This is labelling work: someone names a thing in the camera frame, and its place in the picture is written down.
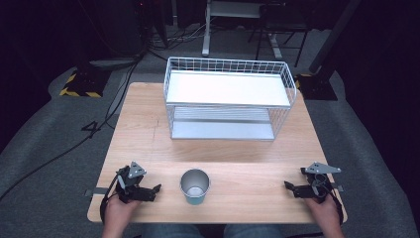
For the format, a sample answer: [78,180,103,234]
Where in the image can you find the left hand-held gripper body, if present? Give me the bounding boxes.
[115,161,153,204]

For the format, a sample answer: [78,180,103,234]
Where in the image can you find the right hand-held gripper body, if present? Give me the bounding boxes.
[299,161,343,204]

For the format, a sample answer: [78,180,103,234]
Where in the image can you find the person's right hand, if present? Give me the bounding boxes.
[304,193,343,230]

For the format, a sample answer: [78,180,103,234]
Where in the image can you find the person's left hand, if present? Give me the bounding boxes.
[104,193,141,229]

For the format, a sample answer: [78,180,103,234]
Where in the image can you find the metal cup with teal base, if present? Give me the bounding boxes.
[179,169,211,206]

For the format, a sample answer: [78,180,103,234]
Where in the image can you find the person's legs in jeans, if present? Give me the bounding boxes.
[141,223,285,238]

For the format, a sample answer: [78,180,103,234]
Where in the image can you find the black slanted pole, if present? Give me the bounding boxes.
[308,0,363,74]

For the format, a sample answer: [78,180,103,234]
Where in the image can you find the black chair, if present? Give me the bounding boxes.
[247,2,312,68]

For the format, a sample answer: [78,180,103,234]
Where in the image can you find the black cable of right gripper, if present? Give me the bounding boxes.
[328,192,345,227]

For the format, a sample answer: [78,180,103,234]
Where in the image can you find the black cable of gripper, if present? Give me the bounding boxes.
[328,192,345,227]
[99,174,121,226]

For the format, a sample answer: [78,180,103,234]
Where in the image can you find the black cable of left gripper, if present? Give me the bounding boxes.
[99,174,121,226]

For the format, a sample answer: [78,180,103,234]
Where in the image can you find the long black floor cable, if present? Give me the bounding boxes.
[0,56,143,203]

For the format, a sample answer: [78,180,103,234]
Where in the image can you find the black yellow striped base plate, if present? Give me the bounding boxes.
[293,71,339,101]
[58,66,112,99]

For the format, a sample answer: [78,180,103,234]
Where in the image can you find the white wire shelf rack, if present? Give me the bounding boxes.
[162,56,298,142]

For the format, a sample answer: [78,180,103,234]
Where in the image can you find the bundle of floor cables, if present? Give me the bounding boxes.
[145,19,212,62]

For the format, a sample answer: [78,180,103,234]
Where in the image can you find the white desk frame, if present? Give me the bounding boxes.
[201,0,284,61]

